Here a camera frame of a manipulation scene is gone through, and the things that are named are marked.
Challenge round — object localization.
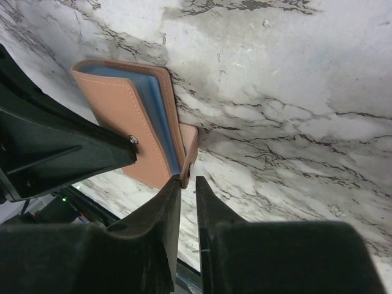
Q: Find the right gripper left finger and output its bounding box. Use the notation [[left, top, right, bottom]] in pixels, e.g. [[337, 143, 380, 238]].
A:
[[1, 176, 181, 293]]

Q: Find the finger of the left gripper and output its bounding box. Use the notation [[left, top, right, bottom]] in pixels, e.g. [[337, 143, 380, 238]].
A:
[[1, 47, 137, 202]]

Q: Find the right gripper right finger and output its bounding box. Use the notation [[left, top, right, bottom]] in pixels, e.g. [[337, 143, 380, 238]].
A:
[[195, 176, 386, 293]]

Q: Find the tan leather card holder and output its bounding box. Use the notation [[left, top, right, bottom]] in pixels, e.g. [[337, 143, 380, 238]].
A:
[[70, 59, 198, 189]]

